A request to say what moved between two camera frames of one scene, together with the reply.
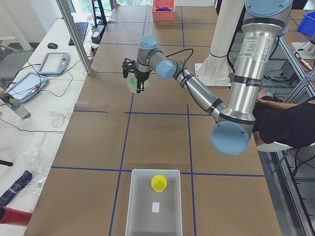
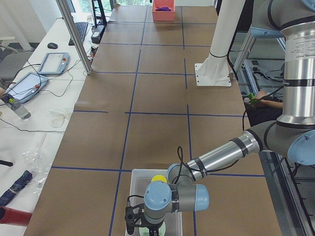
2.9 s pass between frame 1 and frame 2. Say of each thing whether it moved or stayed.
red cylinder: stayed
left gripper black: moved
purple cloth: stayed
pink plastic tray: stayed
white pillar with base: stayed
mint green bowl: moved
